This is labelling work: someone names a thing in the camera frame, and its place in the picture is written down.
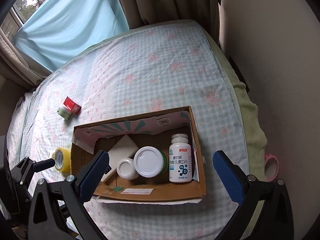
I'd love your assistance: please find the yellow tape roll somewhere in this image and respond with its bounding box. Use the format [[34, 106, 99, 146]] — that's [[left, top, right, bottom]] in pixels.
[[52, 147, 71, 173]]

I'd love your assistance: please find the small green cream jar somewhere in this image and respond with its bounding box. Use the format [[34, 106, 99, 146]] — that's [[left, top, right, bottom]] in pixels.
[[57, 106, 72, 120]]

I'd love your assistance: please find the small white round jar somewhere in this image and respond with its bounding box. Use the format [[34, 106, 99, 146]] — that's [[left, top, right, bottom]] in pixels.
[[117, 158, 139, 180]]

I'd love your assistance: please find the red carton box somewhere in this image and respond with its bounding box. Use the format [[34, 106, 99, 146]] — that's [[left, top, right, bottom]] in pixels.
[[63, 97, 81, 115]]

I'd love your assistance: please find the white vitamin bottle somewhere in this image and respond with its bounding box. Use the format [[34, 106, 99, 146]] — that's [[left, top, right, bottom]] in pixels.
[[169, 134, 192, 183]]

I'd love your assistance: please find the pink tape dispenser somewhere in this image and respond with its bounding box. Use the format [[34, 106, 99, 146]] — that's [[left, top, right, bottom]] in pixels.
[[265, 154, 279, 181]]

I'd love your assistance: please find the green blanket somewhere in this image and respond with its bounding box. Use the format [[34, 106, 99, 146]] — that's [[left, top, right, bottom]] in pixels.
[[203, 30, 267, 181]]

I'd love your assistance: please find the white lid green jar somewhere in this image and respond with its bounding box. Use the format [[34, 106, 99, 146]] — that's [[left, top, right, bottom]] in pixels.
[[133, 146, 168, 178]]

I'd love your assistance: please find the brown cardboard box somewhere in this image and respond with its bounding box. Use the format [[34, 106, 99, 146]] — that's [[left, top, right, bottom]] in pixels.
[[71, 106, 207, 205]]

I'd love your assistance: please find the checkered floral bed sheet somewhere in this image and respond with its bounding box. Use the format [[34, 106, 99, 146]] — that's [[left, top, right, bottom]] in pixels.
[[8, 22, 248, 239]]

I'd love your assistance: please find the light blue curtain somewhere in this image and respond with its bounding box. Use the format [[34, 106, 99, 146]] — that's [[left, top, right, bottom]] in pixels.
[[13, 0, 129, 72]]

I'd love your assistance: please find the beige drape curtain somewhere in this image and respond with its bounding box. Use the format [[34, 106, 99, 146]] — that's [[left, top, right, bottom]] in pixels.
[[1, 0, 221, 89]]

